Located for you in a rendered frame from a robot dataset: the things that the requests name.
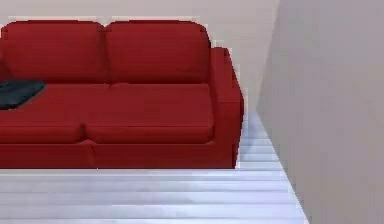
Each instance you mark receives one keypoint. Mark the dark blue-black cushion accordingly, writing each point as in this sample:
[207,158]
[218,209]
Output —
[16,93]

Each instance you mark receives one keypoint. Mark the red sofa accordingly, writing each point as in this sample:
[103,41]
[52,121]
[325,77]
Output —
[150,110]

